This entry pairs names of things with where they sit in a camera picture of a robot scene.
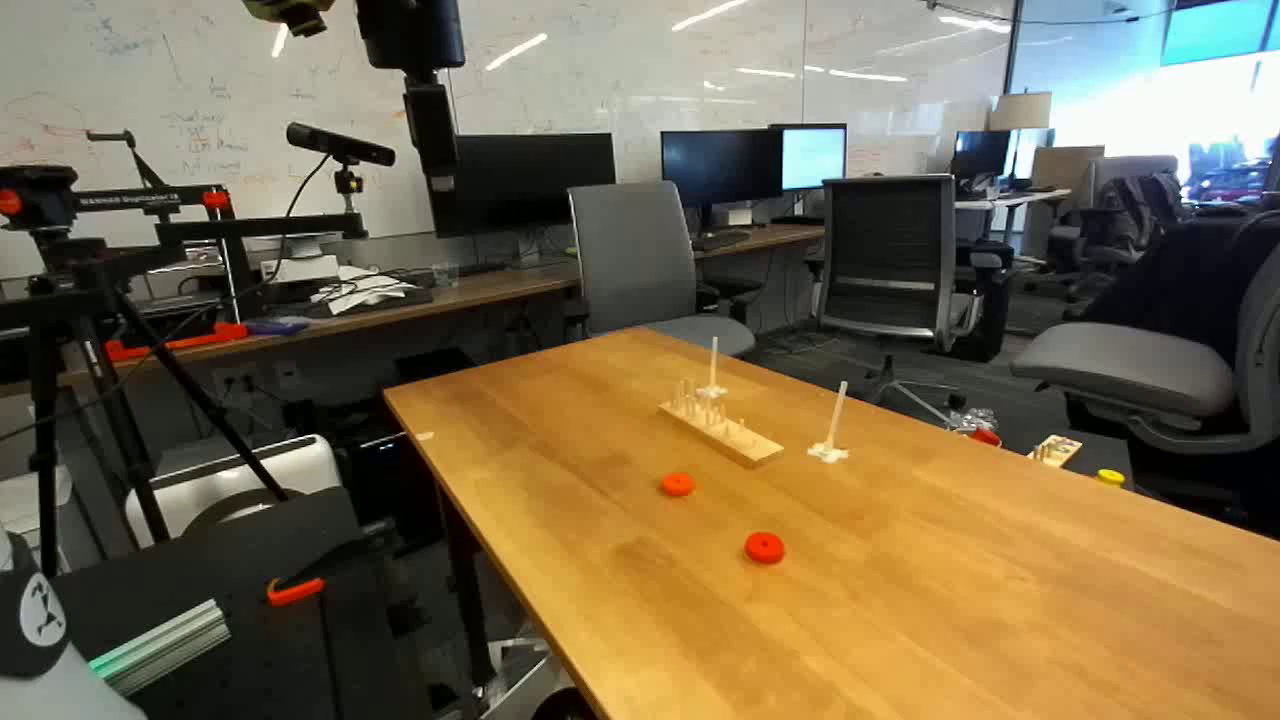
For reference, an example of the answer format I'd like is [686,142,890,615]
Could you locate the lit computer monitor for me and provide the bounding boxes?
[767,122,852,196]

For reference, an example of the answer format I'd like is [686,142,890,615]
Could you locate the white machine housing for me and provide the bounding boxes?
[122,427,350,551]

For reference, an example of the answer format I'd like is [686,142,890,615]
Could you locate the black robot cart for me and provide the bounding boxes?
[51,480,438,720]

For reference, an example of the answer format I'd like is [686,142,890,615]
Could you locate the black mesh office chair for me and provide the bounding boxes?
[813,171,968,352]

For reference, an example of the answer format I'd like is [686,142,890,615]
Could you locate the black bar camera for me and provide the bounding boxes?
[282,122,400,171]

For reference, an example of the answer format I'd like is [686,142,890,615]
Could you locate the lamp with beige shade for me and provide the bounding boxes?
[989,87,1062,186]

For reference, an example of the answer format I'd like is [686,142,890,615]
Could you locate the aluminium profile bar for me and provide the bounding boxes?
[81,597,235,701]

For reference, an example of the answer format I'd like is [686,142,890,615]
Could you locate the small black monitor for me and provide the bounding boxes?
[947,130,1017,190]

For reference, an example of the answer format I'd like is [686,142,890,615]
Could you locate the wall screen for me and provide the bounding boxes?
[1155,0,1280,73]

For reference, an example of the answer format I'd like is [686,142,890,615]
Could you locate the large black monitor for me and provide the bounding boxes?
[424,130,622,241]

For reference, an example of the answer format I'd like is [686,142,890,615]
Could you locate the orange clamp handle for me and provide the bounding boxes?
[262,572,334,612]

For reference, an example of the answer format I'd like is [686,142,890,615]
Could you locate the long wooden desk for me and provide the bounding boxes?
[57,217,834,391]

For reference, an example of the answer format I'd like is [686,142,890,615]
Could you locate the grey office chair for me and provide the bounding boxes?
[1007,245,1280,466]
[566,181,761,361]

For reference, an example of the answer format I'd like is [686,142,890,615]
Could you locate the patterned wooden card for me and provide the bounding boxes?
[1023,433,1086,472]

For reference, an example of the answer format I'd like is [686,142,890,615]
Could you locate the black boom bar red knobs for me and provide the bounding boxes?
[72,181,373,254]

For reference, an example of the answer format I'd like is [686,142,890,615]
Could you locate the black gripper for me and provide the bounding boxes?
[352,0,467,241]

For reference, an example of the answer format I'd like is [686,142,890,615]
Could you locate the black tripod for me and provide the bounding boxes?
[0,160,293,580]

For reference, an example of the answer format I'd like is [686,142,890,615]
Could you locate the grey monitor back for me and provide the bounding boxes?
[1027,142,1112,196]

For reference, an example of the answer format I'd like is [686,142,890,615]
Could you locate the wooden base with metal rods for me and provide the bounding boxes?
[658,375,787,469]

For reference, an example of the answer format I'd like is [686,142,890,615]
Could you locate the black draped cloth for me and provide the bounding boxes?
[1086,214,1280,364]

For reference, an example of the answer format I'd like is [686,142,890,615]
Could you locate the white papers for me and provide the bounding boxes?
[307,270,419,321]

